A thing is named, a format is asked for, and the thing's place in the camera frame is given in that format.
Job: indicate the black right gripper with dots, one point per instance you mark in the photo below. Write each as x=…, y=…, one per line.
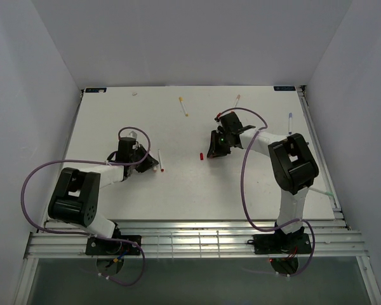
x=214, y=150

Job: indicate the left blue table sticker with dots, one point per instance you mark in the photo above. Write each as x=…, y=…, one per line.
x=96, y=90

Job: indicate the blue table sticker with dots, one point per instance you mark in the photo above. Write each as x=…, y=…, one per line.
x=96, y=90
x=284, y=88

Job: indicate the red white marker body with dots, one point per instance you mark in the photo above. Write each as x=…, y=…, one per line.
x=161, y=165

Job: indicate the green tipped thin pen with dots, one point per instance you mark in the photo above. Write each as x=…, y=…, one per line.
x=321, y=192

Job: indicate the peach capped white marker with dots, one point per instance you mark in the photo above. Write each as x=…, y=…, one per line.
x=237, y=100

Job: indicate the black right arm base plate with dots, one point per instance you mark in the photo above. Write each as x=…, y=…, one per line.
x=274, y=244

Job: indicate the right blue table sticker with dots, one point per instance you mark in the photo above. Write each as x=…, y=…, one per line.
x=284, y=88

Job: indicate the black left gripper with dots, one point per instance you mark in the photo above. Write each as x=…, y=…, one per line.
x=148, y=162

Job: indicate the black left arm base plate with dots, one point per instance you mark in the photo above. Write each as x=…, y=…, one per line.
x=100, y=247

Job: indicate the purple capped white marker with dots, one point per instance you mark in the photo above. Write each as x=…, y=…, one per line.
x=290, y=123

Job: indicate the aluminium front rail frame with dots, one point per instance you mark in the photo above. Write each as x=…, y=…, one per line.
x=174, y=240

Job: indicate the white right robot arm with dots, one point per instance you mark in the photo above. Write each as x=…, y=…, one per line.
x=294, y=169

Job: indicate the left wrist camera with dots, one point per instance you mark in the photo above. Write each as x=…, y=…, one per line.
x=133, y=134

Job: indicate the yellow capped white marker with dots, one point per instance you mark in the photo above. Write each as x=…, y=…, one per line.
x=181, y=100

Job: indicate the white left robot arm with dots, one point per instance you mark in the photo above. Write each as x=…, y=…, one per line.
x=76, y=194

